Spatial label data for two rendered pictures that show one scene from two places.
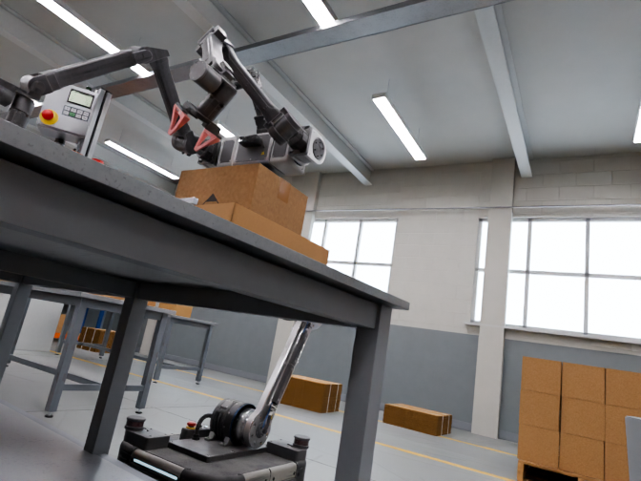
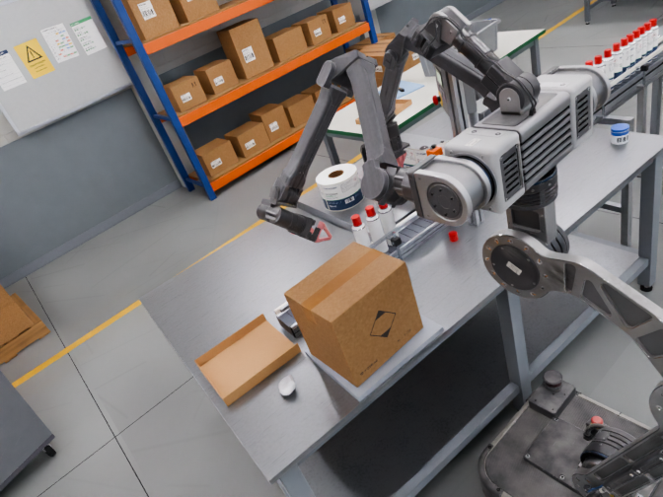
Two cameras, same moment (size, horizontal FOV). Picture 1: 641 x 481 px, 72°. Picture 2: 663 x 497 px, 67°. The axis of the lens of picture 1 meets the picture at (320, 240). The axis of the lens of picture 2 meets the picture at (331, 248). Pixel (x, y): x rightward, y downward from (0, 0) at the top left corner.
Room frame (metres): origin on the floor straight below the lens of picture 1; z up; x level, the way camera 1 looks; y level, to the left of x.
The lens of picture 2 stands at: (1.82, -0.83, 1.99)
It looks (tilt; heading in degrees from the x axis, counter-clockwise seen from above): 32 degrees down; 118
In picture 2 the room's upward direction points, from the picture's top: 20 degrees counter-clockwise
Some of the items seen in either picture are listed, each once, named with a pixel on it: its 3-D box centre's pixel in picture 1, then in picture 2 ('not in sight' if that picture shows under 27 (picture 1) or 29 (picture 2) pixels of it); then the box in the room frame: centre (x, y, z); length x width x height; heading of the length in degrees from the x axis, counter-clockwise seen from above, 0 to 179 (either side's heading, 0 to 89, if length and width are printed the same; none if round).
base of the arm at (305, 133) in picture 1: (295, 136); (416, 183); (1.55, 0.16, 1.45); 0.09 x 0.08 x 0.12; 58
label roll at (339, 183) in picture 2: not in sight; (339, 186); (0.91, 1.15, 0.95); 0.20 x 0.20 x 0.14
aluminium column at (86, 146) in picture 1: (78, 171); (464, 148); (1.55, 0.93, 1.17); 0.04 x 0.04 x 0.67; 53
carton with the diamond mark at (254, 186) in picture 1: (236, 226); (355, 311); (1.24, 0.25, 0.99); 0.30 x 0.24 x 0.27; 57
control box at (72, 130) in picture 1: (71, 114); (454, 84); (1.54, 1.01, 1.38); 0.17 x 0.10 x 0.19; 109
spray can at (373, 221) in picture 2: not in sight; (376, 229); (1.20, 0.71, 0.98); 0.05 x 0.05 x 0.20
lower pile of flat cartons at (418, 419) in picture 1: (418, 418); not in sight; (5.33, -1.45, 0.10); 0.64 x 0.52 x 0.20; 55
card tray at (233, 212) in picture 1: (225, 240); (247, 356); (0.81, 0.18, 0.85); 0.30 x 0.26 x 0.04; 53
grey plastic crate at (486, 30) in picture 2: not in sight; (459, 48); (1.28, 3.24, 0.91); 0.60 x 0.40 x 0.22; 61
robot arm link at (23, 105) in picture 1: (20, 105); (390, 129); (1.27, 1.00, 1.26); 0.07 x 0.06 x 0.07; 148
